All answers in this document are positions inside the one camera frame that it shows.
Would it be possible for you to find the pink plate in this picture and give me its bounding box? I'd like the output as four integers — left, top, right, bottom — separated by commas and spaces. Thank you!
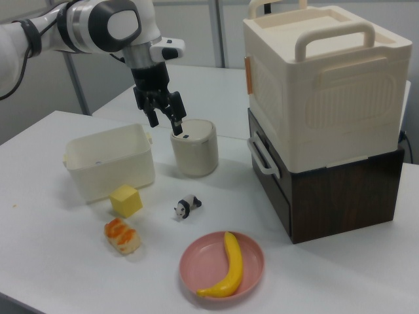
179, 230, 265, 298

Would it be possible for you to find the cream open plastic box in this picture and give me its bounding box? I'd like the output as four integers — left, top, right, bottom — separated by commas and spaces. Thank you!
62, 122, 156, 205

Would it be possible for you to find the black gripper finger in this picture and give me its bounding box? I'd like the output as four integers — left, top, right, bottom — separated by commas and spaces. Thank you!
133, 86, 161, 129
157, 89, 188, 137

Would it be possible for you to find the yellow cube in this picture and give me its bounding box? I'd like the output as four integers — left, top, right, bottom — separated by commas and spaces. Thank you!
109, 184, 143, 218

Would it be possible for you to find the white drawer handle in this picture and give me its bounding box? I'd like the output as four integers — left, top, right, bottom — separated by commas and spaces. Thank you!
246, 135, 283, 179

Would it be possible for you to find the panda toy figure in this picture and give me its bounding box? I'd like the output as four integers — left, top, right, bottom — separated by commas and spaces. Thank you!
173, 194, 202, 220

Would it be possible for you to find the yellow banana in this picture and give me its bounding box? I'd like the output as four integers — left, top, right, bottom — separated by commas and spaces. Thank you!
196, 231, 244, 289

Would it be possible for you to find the dark wood drawer cabinet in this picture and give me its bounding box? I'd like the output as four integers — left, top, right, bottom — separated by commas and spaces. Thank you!
246, 107, 406, 245

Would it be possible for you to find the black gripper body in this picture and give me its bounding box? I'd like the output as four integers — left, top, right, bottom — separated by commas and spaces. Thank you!
130, 62, 173, 96

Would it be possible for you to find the black power cable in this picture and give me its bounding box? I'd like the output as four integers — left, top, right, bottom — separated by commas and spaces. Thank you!
397, 130, 414, 164

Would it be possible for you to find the salmon sushi toy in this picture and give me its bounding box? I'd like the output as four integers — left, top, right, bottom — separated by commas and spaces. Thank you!
103, 218, 143, 256

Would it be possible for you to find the small cream lidded bin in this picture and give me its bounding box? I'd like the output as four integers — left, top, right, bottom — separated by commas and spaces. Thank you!
170, 118, 219, 178

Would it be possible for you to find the cream storage box with handles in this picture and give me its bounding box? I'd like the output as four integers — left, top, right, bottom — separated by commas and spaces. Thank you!
242, 0, 413, 173

